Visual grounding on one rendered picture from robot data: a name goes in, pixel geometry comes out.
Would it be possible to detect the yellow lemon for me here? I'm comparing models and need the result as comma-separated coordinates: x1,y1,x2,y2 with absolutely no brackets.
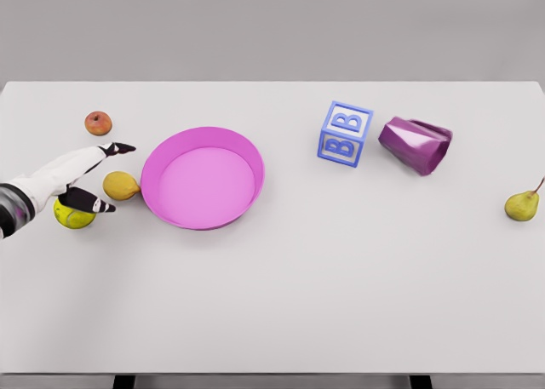
102,171,142,202

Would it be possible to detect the blue letter B block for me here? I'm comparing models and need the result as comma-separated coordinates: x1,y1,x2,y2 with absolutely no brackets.
316,100,375,169

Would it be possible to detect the green pear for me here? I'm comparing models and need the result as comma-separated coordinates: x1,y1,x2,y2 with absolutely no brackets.
504,176,545,223

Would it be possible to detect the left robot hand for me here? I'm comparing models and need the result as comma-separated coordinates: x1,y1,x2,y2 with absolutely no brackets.
27,141,137,215

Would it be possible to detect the red apple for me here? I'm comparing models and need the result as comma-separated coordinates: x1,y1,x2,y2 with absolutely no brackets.
83,111,113,137

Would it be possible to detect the purple faceted cup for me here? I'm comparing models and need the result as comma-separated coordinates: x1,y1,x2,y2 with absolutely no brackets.
377,116,453,177

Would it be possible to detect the yellow-green tennis ball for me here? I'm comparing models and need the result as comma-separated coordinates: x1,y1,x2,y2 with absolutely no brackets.
53,197,97,230

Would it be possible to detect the pink round plate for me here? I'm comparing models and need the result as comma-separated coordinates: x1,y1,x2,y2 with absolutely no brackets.
141,126,266,232

